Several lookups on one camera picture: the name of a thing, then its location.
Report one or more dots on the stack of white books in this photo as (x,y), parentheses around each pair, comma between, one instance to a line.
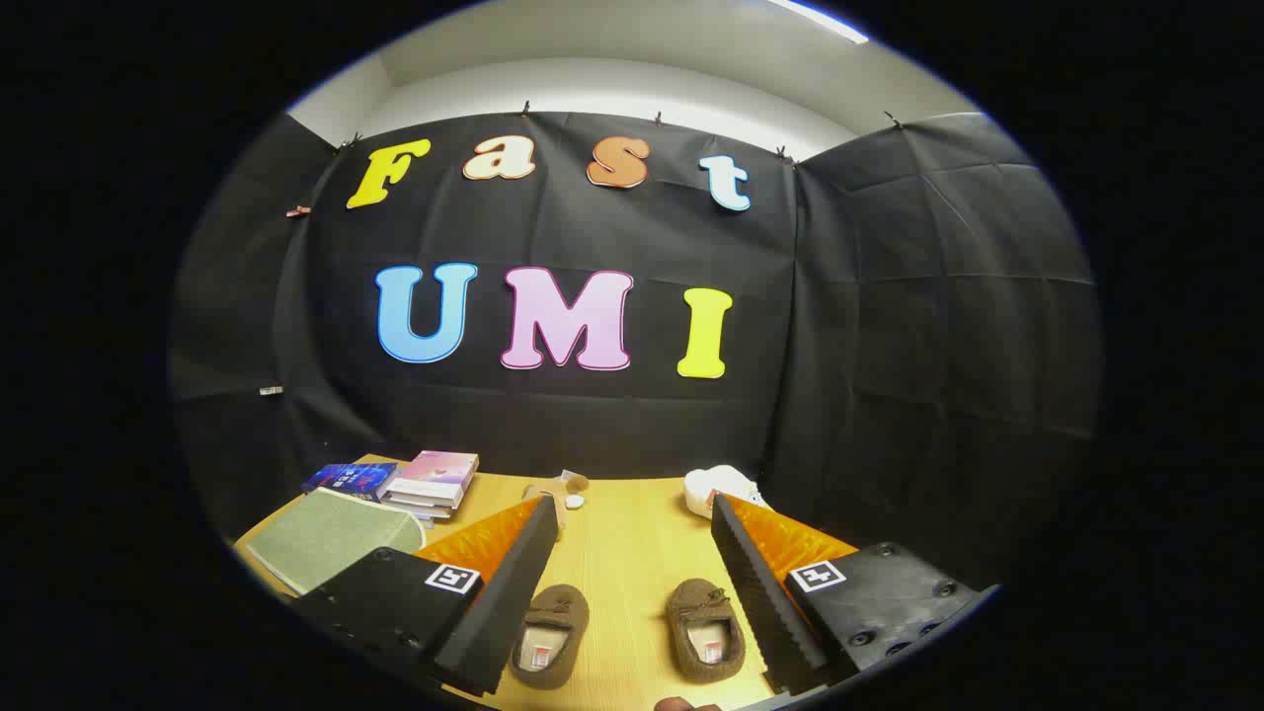
(420,512)

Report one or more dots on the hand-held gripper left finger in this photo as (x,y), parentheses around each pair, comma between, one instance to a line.
(504,602)

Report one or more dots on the blue book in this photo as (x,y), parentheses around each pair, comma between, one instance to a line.
(351,479)

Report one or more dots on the brown furry slipper shoe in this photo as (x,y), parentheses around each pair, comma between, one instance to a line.
(704,629)
(550,635)

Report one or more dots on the pink book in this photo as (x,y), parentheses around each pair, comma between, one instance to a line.
(434,472)

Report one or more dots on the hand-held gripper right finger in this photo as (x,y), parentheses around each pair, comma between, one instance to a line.
(755,602)

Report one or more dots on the green fabric storage box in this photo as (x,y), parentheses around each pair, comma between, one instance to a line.
(331,538)

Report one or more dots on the brown plush toy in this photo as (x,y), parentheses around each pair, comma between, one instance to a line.
(555,491)

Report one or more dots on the white plush toy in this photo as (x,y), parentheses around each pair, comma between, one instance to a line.
(721,486)

